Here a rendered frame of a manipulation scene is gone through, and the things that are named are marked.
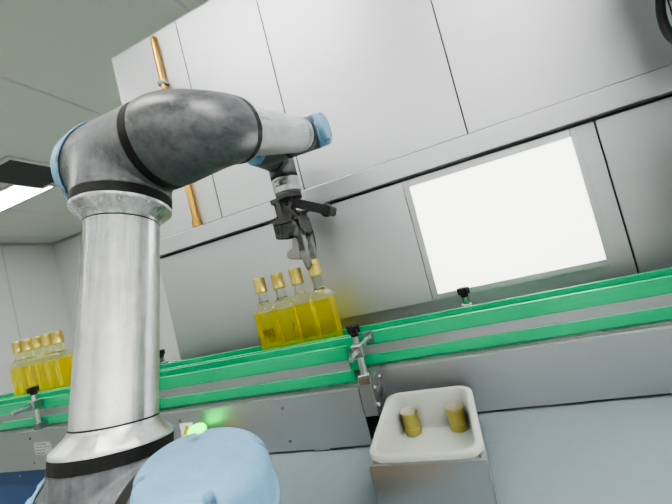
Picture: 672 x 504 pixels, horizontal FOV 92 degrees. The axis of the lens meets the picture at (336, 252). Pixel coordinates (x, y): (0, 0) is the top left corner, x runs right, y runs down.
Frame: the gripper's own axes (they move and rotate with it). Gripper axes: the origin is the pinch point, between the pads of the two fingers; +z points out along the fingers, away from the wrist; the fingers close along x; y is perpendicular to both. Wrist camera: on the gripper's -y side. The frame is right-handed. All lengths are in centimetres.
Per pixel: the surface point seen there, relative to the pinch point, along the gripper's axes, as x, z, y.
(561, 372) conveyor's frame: 5, 34, -50
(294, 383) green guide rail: 14.1, 26.2, 5.6
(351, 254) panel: -11.9, -0.1, -7.7
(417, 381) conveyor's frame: 5.6, 32.4, -20.7
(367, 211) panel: -12.1, -11.0, -15.5
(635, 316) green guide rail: 3, 26, -65
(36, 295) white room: -254, -70, 592
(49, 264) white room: -282, -119, 593
